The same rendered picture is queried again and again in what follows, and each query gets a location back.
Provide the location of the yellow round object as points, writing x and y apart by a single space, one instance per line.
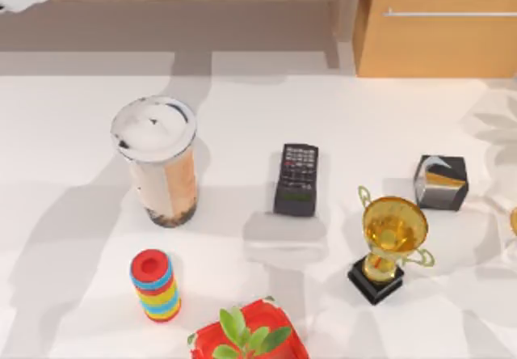
514 221

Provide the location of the green plant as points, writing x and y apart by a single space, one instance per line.
246 336

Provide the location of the black and gold cube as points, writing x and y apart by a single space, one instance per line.
441 182

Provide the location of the wooden cupboard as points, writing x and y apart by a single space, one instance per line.
438 39

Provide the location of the gold trophy on black base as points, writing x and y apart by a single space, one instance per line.
390 237

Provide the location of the open wooden shelf unit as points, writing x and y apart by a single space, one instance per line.
169 15

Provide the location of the milk tea cup with lid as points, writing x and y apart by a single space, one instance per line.
159 161

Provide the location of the red plant pot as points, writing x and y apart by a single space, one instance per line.
258 322

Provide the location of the black calculator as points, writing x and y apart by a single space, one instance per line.
297 179

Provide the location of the stack of coloured rings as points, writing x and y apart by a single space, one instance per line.
155 286

